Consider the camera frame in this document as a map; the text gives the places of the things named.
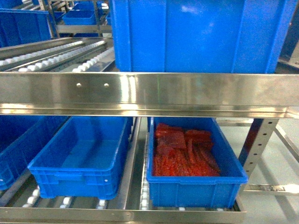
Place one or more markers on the red plastic parts pile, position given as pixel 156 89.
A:
pixel 182 152

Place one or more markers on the blue bin with red parts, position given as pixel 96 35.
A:
pixel 199 191

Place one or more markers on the large blue upper bin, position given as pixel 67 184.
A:
pixel 199 36

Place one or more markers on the empty blue bin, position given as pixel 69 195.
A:
pixel 86 158

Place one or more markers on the stainless steel flow rack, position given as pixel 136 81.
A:
pixel 236 101

